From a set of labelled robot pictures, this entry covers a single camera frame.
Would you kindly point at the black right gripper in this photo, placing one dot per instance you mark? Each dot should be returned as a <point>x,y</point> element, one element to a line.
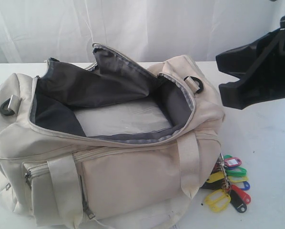
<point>237,61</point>

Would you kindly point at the bunch of colourful key tags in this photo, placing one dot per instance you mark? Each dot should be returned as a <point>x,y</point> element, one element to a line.
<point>228,183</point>

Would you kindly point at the cream fabric duffel bag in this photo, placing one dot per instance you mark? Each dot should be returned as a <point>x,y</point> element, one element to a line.
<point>52,171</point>

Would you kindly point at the white backdrop curtain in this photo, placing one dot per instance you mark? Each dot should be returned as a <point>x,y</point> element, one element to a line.
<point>144,30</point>

